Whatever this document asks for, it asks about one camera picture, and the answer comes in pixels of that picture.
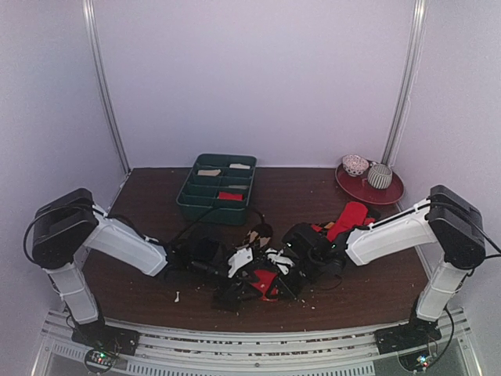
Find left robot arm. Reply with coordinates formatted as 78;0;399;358
22;188;273;348

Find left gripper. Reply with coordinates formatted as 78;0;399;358
191;258;263;302

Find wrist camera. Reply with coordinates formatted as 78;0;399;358
282;222;331;262
189;237;224;270

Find brown argyle sock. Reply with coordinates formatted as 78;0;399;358
240;223;273;251

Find black red argyle sock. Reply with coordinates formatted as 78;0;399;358
310;208;381;236

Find red round plate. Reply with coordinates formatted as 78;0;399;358
335;164;404;205

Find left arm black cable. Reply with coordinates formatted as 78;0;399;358
170;207;267;251

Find striped ceramic cup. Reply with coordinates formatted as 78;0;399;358
367;163;392;190

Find aluminium front rail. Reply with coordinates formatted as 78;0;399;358
28;309;487;375

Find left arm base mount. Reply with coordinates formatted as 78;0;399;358
71;320;139;374

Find white cloth in tray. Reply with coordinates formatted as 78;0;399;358
229;163;252;170

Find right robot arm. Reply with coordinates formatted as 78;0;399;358
265;185;486;346

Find red snowflake sock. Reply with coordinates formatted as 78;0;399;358
247;269;280;302

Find white patterned bowl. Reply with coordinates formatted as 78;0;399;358
342;154;369;177

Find red cloth in tray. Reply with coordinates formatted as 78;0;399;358
218;191;244;201

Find aluminium post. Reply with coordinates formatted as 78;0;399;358
381;0;428;167
82;0;131;175

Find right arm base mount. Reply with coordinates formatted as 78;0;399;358
374;320;442;373

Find beige cloth in tray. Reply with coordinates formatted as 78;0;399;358
196;168;222;177

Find right aluminium post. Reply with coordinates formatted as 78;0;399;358
381;0;428;167

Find green compartment tray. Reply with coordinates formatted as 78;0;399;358
176;154;257;226

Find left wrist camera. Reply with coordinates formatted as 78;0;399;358
189;237;224;270

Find left aluminium post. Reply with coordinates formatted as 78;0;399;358
82;0;131;175

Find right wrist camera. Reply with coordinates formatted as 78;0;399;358
282;222;331;262

